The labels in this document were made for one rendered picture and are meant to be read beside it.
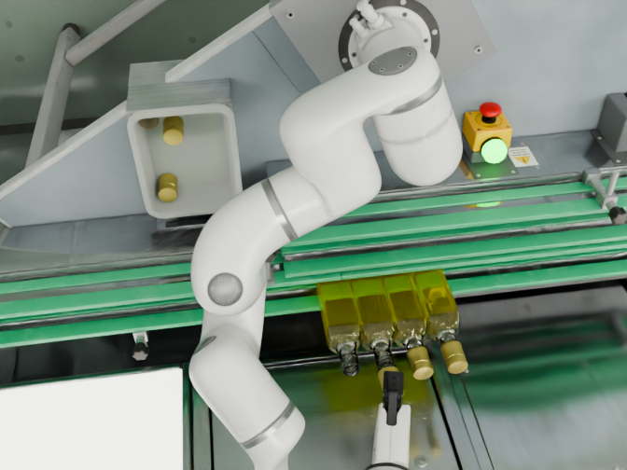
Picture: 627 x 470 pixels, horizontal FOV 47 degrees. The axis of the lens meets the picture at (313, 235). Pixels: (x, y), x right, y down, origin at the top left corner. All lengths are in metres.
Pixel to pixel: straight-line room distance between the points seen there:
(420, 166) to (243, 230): 0.23
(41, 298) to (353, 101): 0.74
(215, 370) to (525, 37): 0.80
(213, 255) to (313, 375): 0.55
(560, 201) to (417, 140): 0.54
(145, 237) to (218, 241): 0.54
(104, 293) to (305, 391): 0.40
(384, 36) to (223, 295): 0.45
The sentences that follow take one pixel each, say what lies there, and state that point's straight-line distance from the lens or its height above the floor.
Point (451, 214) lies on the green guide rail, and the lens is 1.29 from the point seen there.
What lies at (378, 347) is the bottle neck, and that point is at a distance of 1.23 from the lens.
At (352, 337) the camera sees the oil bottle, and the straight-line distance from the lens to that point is 1.22.
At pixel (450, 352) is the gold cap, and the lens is 1.23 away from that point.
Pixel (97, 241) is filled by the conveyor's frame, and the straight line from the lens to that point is 1.40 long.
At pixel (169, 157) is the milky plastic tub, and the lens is 1.34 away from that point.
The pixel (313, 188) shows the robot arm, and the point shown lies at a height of 1.18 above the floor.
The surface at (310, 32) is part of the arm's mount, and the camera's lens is 1.13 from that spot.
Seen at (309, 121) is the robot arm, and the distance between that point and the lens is 0.82.
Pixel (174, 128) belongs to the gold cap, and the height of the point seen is 0.81.
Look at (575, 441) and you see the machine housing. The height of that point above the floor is 1.23.
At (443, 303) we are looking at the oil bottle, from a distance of 1.28.
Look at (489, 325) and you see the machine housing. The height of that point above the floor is 0.95.
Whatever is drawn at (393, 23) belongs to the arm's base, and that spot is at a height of 0.89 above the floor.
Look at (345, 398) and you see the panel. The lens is 1.33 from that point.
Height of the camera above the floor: 1.86
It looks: 47 degrees down
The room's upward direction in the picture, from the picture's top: 168 degrees clockwise
